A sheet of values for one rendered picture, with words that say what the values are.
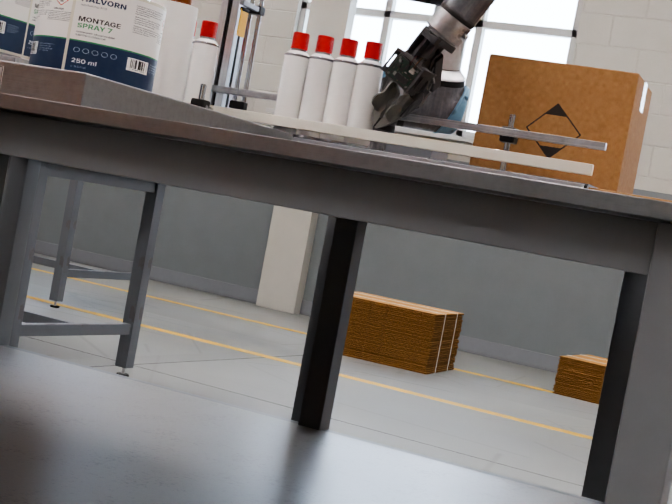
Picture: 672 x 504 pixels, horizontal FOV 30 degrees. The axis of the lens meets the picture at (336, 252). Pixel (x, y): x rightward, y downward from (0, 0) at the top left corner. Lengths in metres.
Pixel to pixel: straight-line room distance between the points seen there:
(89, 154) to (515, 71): 1.09
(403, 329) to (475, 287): 1.62
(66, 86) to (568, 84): 1.10
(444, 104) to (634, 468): 1.55
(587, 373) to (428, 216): 5.26
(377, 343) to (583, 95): 4.18
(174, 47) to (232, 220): 6.61
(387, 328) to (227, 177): 4.97
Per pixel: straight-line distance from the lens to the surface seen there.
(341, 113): 2.43
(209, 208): 8.97
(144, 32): 2.02
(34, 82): 1.84
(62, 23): 2.01
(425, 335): 6.48
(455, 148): 2.31
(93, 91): 1.81
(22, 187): 3.53
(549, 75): 2.54
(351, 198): 1.54
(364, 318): 6.59
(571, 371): 6.75
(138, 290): 4.67
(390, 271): 8.29
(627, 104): 2.50
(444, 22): 2.35
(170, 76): 2.28
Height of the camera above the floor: 0.76
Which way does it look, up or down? 2 degrees down
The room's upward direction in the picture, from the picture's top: 10 degrees clockwise
